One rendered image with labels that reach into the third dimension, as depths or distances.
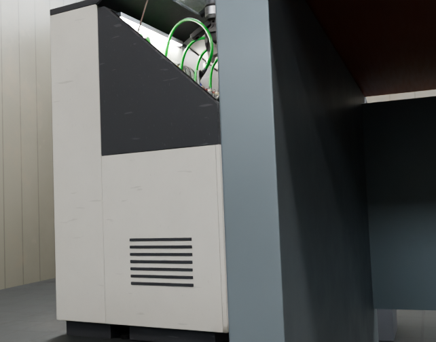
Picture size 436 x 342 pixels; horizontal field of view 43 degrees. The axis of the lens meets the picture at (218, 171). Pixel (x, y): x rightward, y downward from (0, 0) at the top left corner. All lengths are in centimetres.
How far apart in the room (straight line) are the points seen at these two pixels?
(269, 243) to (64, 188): 221
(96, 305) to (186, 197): 65
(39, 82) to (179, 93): 283
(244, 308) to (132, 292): 197
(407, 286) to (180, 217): 134
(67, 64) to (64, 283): 99
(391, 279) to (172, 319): 139
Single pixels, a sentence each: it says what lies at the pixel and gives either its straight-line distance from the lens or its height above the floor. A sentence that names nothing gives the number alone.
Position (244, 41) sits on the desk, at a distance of 42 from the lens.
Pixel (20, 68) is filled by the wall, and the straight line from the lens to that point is 480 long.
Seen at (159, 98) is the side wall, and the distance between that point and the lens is 230.
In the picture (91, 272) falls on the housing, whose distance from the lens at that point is 250.
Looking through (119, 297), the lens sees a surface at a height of 18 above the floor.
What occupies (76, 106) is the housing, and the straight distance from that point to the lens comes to 257.
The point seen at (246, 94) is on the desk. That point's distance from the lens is 41.
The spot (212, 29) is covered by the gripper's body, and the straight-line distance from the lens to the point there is 258.
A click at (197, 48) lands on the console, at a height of 141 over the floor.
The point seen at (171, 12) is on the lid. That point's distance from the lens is 287.
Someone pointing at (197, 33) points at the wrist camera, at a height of 135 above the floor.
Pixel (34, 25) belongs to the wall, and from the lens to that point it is 506.
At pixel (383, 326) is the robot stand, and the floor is 6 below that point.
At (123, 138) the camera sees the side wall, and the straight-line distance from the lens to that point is 238.
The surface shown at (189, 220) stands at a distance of 219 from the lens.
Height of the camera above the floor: 55
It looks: 4 degrees up
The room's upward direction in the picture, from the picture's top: 2 degrees counter-clockwise
